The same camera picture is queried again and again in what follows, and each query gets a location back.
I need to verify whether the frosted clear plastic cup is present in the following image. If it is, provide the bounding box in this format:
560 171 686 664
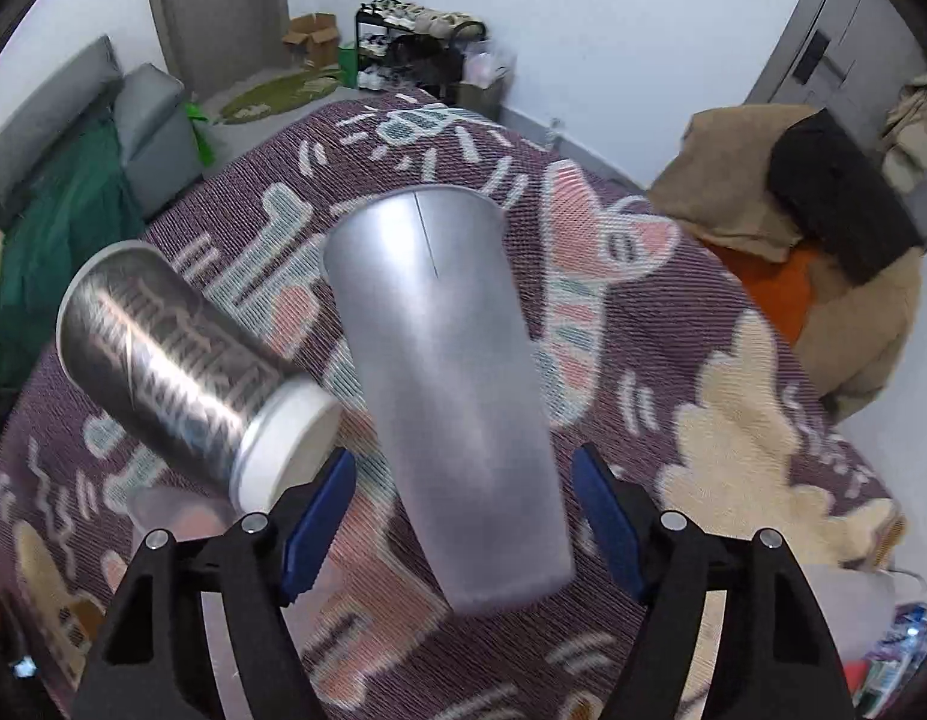
127 486 235 541

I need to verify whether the grey interior door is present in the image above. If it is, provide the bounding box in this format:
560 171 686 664
149 0 291 101

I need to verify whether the white plastic bag bin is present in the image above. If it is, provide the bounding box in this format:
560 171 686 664
457 41 515 122

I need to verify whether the grey sofa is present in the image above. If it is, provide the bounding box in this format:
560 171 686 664
0 36 203 221

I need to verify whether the tan chair with coat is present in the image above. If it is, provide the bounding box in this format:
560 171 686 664
649 104 923 421

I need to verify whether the cardboard box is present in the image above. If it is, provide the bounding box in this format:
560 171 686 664
283 11 340 68

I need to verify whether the plaid scarf on door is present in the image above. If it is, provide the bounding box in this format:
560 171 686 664
881 73 927 193

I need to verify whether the dark patterned paper cup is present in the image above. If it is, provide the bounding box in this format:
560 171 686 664
55 241 341 512

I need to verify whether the green blanket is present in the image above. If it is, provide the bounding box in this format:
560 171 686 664
0 114 144 388

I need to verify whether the grey entrance door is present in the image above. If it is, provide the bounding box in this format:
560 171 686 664
746 0 927 128

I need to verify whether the green oval floor mat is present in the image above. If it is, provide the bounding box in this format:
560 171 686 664
219 68 341 125

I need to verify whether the black shoe rack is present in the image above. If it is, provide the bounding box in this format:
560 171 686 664
354 0 488 104

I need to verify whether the black garment on chair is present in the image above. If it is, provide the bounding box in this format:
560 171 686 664
766 109 922 284

